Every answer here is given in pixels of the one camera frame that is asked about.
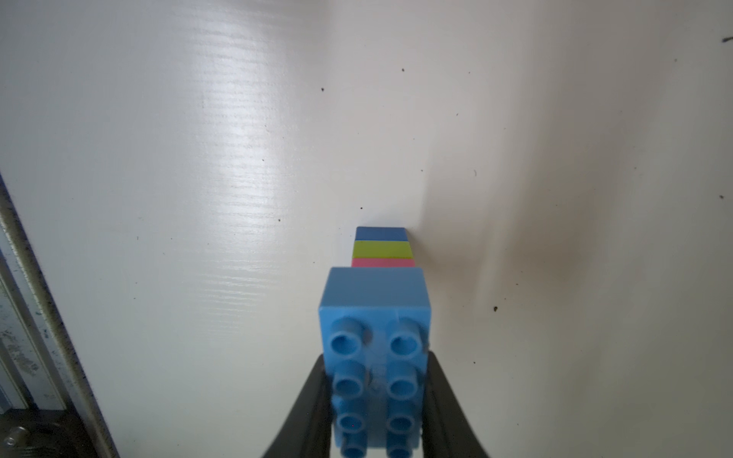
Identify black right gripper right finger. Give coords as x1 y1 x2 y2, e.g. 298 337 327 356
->
422 351 490 458

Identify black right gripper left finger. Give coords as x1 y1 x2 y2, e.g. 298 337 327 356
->
263 355 333 458

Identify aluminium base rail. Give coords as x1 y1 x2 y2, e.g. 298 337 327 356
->
1 188 118 457

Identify small lego bricks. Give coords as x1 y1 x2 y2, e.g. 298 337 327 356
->
351 226 416 268

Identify light blue long lego brick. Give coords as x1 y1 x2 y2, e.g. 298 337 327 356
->
318 267 431 457

